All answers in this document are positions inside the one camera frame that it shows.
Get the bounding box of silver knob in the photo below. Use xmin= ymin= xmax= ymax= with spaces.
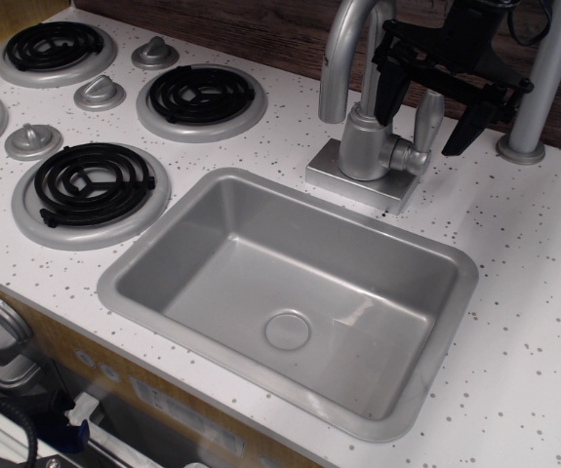
xmin=5 ymin=124 xmax=62 ymax=161
xmin=73 ymin=75 xmax=126 ymax=112
xmin=131 ymin=36 xmax=180 ymax=70

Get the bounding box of silver support pole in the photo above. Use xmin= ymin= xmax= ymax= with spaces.
xmin=497 ymin=1 xmax=561 ymax=166

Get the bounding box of grey toy sink basin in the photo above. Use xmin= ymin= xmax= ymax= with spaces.
xmin=98 ymin=168 xmax=478 ymax=443

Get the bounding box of silver knob middle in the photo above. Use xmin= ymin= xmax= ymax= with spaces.
xmin=73 ymin=75 xmax=126 ymax=112

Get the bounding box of black cable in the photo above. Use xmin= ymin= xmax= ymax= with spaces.
xmin=0 ymin=397 xmax=40 ymax=462

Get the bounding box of silver toy faucet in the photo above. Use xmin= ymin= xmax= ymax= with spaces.
xmin=306 ymin=0 xmax=420 ymax=215

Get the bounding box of front right stove burner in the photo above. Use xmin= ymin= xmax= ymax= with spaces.
xmin=12 ymin=142 xmax=171 ymax=251

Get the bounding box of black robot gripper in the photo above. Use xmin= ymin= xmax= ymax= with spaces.
xmin=373 ymin=1 xmax=534 ymax=156

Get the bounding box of silver knob front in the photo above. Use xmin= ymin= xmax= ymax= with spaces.
xmin=5 ymin=124 xmax=62 ymax=161

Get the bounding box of silver knob back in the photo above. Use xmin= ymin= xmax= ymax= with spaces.
xmin=131 ymin=36 xmax=180 ymax=70

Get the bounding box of back right stove burner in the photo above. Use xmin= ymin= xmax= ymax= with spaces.
xmin=136 ymin=64 xmax=267 ymax=143

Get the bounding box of silver faucet lever handle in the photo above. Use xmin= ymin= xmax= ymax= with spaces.
xmin=389 ymin=90 xmax=445 ymax=176

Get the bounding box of back left stove burner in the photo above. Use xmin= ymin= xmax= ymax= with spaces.
xmin=0 ymin=21 xmax=117 ymax=89

